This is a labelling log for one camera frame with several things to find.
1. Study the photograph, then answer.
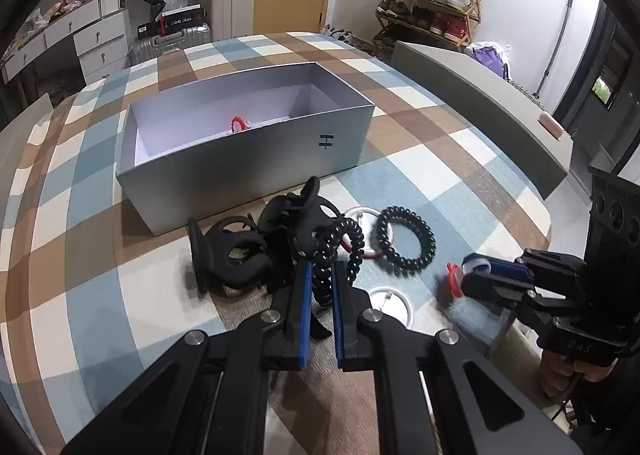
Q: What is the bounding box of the black and red box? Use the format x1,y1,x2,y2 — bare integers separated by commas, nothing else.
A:
159,6,206,34

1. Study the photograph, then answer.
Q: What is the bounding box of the grey mop pole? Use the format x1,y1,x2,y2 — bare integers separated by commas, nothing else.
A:
532,0,575,98

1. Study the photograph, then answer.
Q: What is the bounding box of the black spiral hair tie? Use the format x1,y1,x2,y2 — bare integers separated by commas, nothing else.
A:
375,205,437,278
311,216,366,308

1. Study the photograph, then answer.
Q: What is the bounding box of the grey cardboard box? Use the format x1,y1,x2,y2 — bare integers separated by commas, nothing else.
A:
116,61,376,237

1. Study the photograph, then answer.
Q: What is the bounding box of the small pink item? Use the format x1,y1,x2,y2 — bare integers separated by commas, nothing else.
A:
539,114,562,140

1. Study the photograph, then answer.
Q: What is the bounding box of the silver suitcase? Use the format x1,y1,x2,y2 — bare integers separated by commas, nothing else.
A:
129,25,213,67

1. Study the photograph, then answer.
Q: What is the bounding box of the purple bag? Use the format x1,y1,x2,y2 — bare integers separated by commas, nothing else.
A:
465,42,511,78

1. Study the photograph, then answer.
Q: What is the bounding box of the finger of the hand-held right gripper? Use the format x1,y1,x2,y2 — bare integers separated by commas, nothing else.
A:
462,275,572,322
462,249,587,287

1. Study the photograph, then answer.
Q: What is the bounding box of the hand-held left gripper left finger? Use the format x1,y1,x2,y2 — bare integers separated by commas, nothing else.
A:
60,262,314,455

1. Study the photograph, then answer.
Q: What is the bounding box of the red bangle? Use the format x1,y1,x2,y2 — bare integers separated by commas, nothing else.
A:
342,235,377,262

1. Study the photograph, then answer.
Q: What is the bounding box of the red and white hair clip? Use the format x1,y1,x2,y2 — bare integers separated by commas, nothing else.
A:
446,262,488,298

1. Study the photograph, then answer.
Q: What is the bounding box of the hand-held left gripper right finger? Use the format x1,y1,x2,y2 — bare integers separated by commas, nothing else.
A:
333,260,583,455

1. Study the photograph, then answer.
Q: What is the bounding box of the person's right hand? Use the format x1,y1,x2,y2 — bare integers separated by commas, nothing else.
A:
540,350,623,398

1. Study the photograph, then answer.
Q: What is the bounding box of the white dresser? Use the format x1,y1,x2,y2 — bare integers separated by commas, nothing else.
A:
0,0,130,86

